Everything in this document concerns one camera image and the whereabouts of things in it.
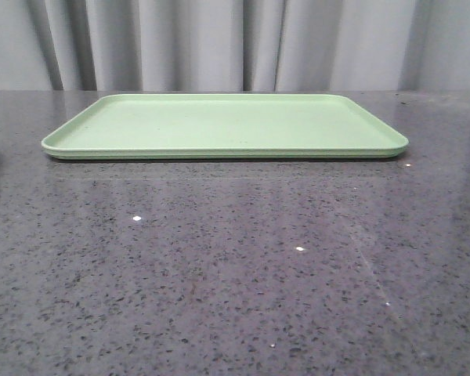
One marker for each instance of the light green plastic tray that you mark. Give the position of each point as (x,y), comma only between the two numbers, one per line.
(186,126)

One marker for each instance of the grey pleated curtain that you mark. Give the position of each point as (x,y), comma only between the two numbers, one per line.
(235,46)

